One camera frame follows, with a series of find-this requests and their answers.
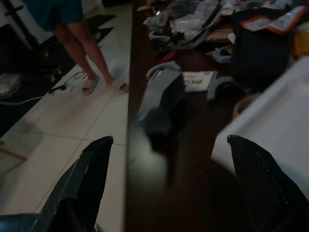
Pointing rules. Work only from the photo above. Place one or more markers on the grey plastic mailer bag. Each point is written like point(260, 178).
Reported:
point(159, 96)

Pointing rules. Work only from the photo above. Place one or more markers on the black bag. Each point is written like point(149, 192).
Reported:
point(260, 55)

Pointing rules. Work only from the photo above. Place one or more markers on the white crumpled wrapper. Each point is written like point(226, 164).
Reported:
point(220, 54)

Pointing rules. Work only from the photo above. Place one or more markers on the brown tape roll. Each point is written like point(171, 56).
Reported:
point(239, 105)

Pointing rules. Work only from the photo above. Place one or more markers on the red small item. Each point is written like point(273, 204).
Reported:
point(170, 56)

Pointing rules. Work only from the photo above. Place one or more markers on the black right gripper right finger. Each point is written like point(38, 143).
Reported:
point(265, 193)

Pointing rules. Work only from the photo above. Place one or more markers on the white plastic container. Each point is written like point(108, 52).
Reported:
point(277, 120)

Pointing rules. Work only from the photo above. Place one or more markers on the dark brown table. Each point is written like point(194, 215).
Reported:
point(198, 149)

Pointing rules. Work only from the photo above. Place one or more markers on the yellow packet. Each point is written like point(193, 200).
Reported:
point(301, 43)

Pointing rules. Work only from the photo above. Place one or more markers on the grey curved plastic piece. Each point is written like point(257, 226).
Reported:
point(166, 65)
point(212, 87)

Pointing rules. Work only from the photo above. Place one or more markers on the black grey plastic bags pile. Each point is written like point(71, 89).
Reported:
point(188, 21)

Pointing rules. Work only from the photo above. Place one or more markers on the black stand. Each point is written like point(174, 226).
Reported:
point(21, 26)

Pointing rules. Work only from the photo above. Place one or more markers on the white printed card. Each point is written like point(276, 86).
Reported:
point(198, 81)

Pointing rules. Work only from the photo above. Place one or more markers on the person with bare legs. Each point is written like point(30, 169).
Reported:
point(77, 46)

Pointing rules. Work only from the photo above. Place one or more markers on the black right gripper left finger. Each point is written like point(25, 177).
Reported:
point(77, 188)

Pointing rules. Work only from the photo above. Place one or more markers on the clear packet with orange trim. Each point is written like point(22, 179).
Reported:
point(272, 23)

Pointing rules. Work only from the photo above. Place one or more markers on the white plastic bag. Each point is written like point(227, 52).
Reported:
point(7, 85)

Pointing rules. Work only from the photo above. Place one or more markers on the beige sandal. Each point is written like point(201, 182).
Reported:
point(119, 86)
point(90, 85)

